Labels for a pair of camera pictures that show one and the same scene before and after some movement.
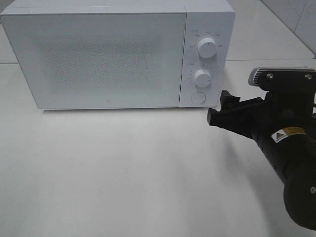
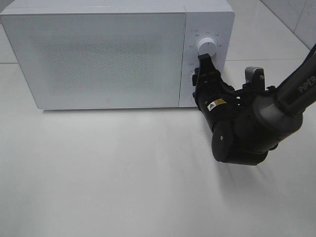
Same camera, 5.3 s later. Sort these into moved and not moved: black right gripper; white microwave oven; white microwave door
Moved: black right gripper
Not moved: white microwave oven; white microwave door
